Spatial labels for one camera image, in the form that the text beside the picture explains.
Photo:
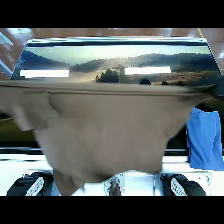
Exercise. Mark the blue garment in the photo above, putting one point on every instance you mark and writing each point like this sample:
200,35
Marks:
205,140

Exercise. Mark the brown T-shirt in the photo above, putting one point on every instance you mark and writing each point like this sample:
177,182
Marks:
110,133

